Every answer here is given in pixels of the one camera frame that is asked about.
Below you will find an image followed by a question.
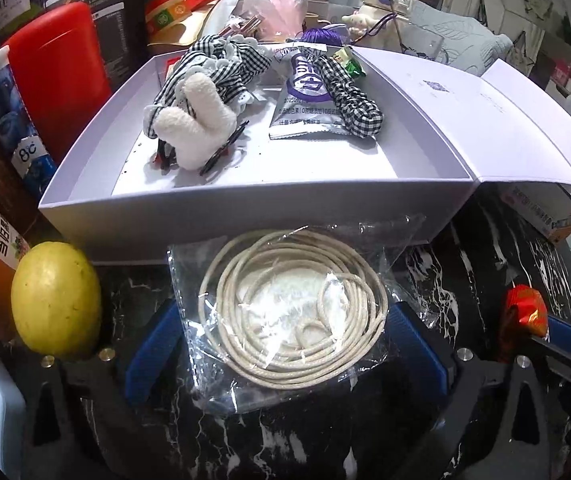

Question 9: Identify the light blue quilted chair cushion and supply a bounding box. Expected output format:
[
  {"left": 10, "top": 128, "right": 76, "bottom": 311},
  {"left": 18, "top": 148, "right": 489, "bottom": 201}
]
[{"left": 405, "top": 0, "right": 515, "bottom": 70}]

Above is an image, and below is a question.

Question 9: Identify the black white gingham scrunchie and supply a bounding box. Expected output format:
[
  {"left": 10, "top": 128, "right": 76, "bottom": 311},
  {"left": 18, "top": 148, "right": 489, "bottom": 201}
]
[{"left": 314, "top": 52, "right": 385, "bottom": 139}]

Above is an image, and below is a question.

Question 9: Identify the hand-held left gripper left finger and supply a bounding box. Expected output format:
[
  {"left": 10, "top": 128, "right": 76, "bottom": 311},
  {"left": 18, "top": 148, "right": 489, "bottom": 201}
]
[{"left": 20, "top": 302, "right": 201, "bottom": 480}]

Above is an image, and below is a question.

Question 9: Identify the black printed packet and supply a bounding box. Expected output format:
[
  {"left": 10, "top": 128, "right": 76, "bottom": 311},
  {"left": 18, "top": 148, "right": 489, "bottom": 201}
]
[{"left": 40, "top": 0, "right": 132, "bottom": 77}]

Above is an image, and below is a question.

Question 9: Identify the cream plush charm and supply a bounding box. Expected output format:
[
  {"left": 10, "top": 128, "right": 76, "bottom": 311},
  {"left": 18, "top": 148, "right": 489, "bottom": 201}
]
[{"left": 342, "top": 9, "right": 402, "bottom": 42}]

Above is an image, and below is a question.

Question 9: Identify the red plastic container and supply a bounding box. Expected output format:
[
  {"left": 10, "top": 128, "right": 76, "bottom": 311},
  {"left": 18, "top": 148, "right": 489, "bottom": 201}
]
[{"left": 4, "top": 2, "right": 114, "bottom": 167}]

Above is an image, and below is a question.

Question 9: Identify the clear bag of cream cord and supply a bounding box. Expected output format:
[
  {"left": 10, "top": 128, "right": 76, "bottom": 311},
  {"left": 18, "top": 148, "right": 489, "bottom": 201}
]
[{"left": 166, "top": 214, "right": 427, "bottom": 415}]

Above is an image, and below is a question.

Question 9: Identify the lavender gift box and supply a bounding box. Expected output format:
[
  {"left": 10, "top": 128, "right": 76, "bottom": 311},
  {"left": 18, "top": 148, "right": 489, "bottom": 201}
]
[{"left": 38, "top": 46, "right": 571, "bottom": 264}]

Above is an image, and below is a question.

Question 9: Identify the purple white sachet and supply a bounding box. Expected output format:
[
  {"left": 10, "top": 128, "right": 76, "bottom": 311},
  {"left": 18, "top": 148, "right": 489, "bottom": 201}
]
[{"left": 268, "top": 42, "right": 362, "bottom": 141}]

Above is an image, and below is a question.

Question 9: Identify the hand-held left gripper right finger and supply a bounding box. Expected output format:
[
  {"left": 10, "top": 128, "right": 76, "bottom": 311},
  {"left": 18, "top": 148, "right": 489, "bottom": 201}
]
[{"left": 388, "top": 302, "right": 559, "bottom": 480}]

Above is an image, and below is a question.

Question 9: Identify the red candy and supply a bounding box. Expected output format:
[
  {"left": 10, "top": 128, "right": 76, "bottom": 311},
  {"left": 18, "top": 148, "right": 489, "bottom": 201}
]
[{"left": 502, "top": 284, "right": 549, "bottom": 339}]

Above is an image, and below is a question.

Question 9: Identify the white orange carton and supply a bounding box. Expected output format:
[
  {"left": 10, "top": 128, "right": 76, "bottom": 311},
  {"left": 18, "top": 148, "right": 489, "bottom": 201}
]
[{"left": 497, "top": 182, "right": 571, "bottom": 247}]

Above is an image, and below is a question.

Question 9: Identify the yellow round fruit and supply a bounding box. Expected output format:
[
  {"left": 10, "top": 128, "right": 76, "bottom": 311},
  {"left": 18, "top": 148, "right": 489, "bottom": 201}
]
[{"left": 10, "top": 241, "right": 103, "bottom": 360}]

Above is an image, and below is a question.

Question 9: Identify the red green printed box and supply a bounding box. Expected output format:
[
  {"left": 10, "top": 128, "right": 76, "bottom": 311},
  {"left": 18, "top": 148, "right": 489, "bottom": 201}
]
[{"left": 144, "top": 0, "right": 227, "bottom": 37}]

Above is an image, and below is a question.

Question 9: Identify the green wrapped candy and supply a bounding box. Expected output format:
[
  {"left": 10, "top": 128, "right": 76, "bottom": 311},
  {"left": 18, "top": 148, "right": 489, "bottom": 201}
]
[{"left": 332, "top": 45, "right": 369, "bottom": 79}]

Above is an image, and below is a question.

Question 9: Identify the plush bunny gingham hair clip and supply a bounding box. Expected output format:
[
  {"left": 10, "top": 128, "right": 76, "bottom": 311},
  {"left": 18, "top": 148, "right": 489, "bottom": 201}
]
[{"left": 144, "top": 35, "right": 274, "bottom": 177}]

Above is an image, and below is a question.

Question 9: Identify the blue printed can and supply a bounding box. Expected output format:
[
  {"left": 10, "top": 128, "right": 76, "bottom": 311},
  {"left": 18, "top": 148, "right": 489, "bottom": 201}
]
[{"left": 0, "top": 45, "right": 59, "bottom": 197}]

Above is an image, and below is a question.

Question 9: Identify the purple yarn ball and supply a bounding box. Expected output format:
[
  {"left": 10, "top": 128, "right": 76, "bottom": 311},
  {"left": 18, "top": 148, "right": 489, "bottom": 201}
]
[{"left": 299, "top": 24, "right": 347, "bottom": 47}]

